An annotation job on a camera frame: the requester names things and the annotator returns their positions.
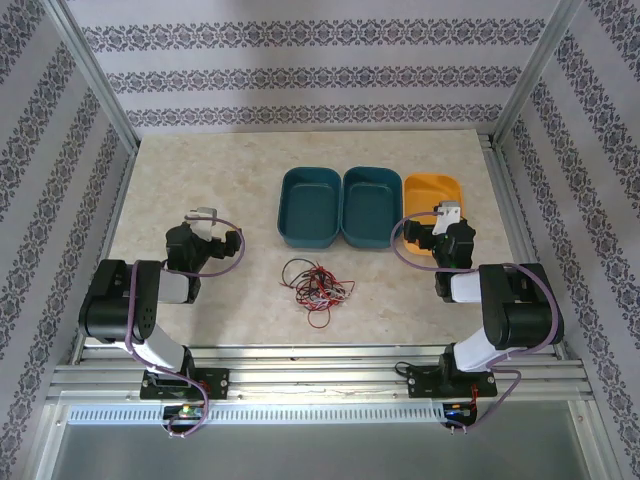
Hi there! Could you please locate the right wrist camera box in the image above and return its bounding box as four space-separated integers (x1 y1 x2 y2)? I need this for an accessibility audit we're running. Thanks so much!
432 200 461 237

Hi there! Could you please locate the grey metal panel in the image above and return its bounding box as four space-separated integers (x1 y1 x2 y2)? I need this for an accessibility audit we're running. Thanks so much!
47 424 596 480

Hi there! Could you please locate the small circuit board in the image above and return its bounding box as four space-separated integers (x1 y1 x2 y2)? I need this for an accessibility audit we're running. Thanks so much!
162 404 206 426
443 402 479 426

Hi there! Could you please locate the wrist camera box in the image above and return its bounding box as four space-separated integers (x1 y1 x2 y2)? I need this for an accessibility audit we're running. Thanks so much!
432 200 461 237
184 206 217 241

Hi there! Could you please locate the thin white cable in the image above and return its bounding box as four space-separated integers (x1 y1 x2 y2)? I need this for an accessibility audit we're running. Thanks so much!
305 283 347 310

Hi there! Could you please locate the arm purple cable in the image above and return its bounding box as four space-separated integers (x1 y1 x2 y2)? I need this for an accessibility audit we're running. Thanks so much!
123 213 245 439
390 210 565 435

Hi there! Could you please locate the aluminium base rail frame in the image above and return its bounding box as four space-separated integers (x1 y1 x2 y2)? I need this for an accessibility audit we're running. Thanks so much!
47 344 594 404

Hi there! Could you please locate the teal plastic bin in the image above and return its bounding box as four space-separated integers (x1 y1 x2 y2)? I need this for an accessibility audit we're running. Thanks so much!
277 167 344 250
340 166 405 250

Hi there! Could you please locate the aluminium side rail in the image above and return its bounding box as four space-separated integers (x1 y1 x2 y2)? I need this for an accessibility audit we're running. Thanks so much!
73 144 137 351
478 132 569 361

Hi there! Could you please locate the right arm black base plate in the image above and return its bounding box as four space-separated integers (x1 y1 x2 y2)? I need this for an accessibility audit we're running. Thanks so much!
407 364 499 400

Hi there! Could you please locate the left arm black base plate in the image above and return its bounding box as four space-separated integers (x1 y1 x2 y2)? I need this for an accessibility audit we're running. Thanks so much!
141 367 231 400

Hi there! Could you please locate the slotted grey cable duct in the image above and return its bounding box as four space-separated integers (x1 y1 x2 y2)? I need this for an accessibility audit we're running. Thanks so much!
67 403 446 426

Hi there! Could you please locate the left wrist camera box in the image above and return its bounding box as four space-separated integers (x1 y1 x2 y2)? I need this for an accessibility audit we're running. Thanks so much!
184 206 217 241

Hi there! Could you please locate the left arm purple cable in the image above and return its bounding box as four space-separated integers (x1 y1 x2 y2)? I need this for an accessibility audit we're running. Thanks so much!
123 213 245 439

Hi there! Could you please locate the aluminium corner post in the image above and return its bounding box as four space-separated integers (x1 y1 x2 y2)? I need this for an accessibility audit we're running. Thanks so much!
491 0 589 149
42 0 141 154

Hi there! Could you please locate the yellow plastic bin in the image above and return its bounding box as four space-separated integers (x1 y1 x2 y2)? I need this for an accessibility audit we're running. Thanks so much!
401 172 464 259

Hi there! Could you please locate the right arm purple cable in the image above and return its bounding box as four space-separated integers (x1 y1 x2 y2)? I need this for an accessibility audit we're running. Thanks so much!
390 210 565 435

